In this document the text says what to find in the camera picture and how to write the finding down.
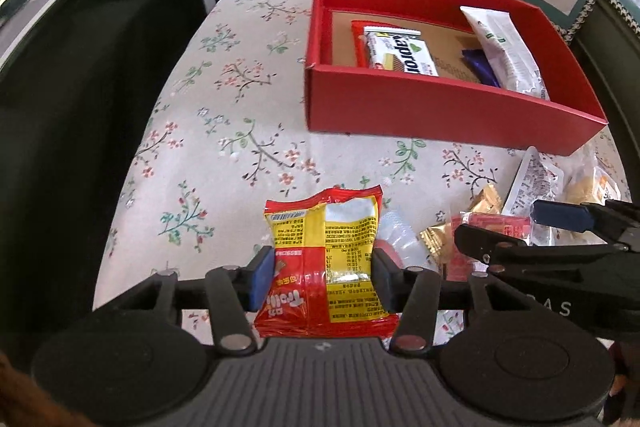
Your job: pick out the floral tablecloth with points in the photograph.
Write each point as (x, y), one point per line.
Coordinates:
(225, 132)

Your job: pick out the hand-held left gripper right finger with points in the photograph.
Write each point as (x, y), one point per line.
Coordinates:
(382, 282)

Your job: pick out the clear red-printed candy packet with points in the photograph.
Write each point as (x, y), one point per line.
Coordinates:
(492, 224)

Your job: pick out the blue wafer biscuit packet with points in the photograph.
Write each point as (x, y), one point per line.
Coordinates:
(480, 67)

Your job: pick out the vacuum-packed sausage packet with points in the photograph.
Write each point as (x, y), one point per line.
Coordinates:
(532, 182)

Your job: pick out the red and yellow snack packet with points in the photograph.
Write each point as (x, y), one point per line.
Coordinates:
(320, 257)

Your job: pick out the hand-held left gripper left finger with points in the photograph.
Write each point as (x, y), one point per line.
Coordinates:
(260, 277)

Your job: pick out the red cardboard box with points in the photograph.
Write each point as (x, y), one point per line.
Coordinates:
(450, 117)

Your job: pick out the black glossy cabinet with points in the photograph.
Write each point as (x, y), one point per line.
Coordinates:
(75, 107)

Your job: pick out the dark green sofa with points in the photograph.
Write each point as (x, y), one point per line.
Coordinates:
(615, 57)

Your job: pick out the green and white wafer packet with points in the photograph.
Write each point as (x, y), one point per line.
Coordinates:
(400, 52)

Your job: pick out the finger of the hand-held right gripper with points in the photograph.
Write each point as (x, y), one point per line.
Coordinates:
(500, 247)
(560, 216)

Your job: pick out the white and green snack packet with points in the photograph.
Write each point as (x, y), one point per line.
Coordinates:
(505, 52)

